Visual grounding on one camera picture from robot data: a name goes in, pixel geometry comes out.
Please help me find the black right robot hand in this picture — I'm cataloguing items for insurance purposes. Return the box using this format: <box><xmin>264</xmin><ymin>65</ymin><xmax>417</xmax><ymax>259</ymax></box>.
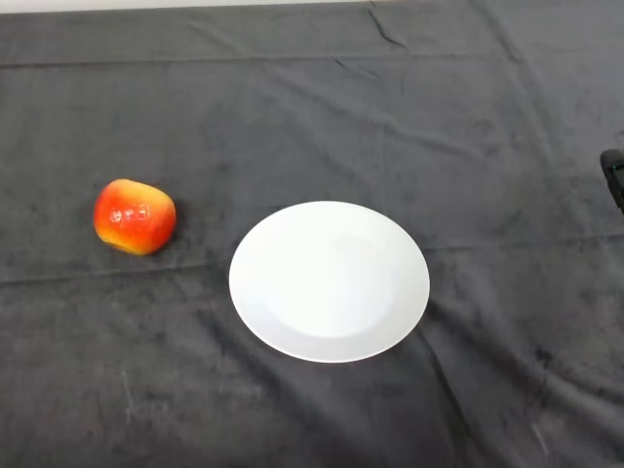
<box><xmin>599</xmin><ymin>148</ymin><xmax>624</xmax><ymax>215</ymax></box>

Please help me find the red yellow apple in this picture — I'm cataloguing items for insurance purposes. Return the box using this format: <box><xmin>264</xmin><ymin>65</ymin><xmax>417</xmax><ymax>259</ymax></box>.
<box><xmin>93</xmin><ymin>177</ymin><xmax>177</xmax><ymax>256</ymax></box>

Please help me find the round white plate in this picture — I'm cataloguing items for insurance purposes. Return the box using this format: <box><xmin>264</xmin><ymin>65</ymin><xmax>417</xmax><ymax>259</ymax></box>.
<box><xmin>228</xmin><ymin>200</ymin><xmax>431</xmax><ymax>365</ymax></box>

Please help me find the black table cloth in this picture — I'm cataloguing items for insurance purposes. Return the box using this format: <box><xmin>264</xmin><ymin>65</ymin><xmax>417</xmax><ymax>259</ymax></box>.
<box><xmin>0</xmin><ymin>0</ymin><xmax>624</xmax><ymax>468</ymax></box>

